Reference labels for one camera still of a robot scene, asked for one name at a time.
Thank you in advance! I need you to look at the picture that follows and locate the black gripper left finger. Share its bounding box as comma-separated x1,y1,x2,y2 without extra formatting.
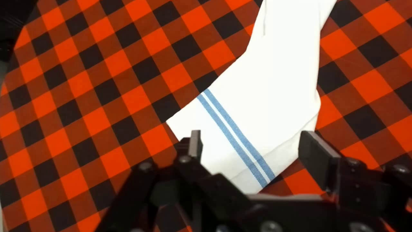
172,129,242,232

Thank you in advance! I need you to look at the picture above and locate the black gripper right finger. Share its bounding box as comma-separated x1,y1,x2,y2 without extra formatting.
299,132,386,216

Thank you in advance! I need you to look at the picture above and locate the white towel with blue stripes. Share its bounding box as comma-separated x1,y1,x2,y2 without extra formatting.
167,0,337,194

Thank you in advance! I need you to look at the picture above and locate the red black plaid tablecloth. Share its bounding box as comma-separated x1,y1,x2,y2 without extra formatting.
0,0,412,232

